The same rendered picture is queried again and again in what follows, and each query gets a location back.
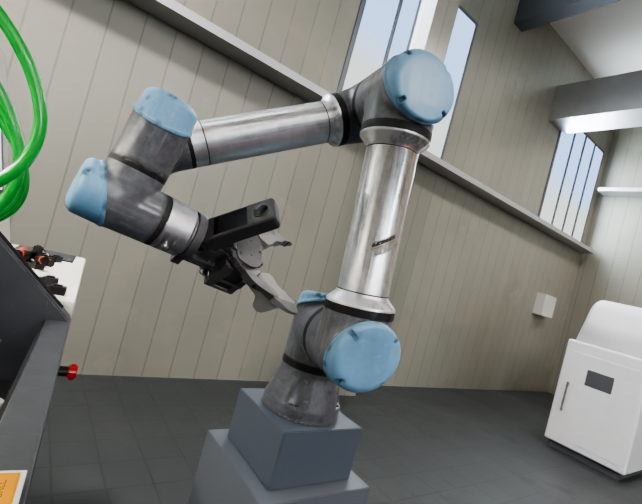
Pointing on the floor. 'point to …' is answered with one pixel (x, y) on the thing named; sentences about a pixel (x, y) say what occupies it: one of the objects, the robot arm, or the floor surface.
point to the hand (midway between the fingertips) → (298, 275)
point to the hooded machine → (609, 392)
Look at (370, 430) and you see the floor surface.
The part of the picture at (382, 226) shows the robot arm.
